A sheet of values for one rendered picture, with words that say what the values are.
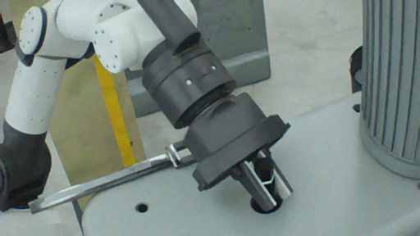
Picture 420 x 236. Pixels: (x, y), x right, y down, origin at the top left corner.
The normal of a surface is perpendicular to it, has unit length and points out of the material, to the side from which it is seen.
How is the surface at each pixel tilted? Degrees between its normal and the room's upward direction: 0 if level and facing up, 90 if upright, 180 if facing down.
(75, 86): 90
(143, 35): 31
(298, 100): 0
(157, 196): 0
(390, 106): 90
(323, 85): 0
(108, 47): 85
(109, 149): 90
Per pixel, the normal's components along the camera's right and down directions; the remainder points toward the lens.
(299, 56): -0.12, -0.74
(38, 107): 0.55, 0.51
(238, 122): 0.22, -0.40
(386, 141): -0.80, 0.47
